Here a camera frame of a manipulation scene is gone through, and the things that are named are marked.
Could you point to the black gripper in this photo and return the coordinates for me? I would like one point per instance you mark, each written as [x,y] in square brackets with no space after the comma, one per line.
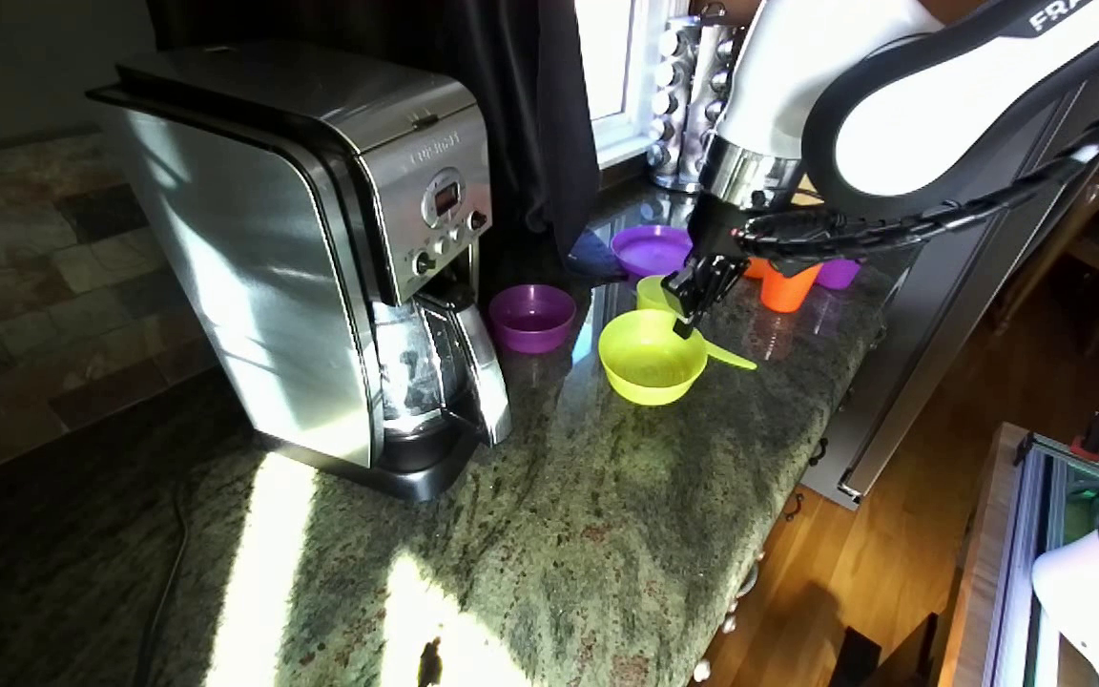
[718,234]

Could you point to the yellow-green cup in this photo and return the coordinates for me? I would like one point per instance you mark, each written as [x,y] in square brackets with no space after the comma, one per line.
[648,363]

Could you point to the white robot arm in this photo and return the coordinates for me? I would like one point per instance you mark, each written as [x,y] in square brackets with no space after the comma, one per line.
[932,99]

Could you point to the yellow plastic cup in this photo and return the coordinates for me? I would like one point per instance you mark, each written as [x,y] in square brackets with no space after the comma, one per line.
[652,294]

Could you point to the orange plastic bowl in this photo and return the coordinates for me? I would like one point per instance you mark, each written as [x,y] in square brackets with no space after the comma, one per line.
[756,268]

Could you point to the orange plastic cup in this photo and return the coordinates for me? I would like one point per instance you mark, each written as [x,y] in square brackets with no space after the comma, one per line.
[788,288]

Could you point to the small blue plastic cup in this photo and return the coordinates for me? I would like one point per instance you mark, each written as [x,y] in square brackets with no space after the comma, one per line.
[593,252]

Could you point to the purple plastic cup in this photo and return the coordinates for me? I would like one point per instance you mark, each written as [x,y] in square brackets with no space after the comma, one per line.
[843,271]

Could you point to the purple plastic plate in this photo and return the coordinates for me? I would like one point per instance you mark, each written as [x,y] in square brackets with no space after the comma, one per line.
[652,248]

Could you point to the metal spice jar rack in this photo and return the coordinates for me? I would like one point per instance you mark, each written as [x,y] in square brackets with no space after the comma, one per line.
[684,99]

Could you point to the grey steel refrigerator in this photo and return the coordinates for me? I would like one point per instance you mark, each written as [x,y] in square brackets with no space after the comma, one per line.
[955,328]

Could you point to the glass coffee carafe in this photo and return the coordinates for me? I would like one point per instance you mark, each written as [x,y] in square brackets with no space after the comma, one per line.
[429,366]

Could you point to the grey storage bin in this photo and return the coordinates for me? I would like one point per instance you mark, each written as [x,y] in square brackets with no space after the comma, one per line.
[1008,558]

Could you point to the stainless steel coffee maker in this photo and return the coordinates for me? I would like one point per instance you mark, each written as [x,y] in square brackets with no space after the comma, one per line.
[268,241]

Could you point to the white window frame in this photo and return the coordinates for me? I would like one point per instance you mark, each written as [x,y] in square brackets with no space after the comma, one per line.
[621,79]

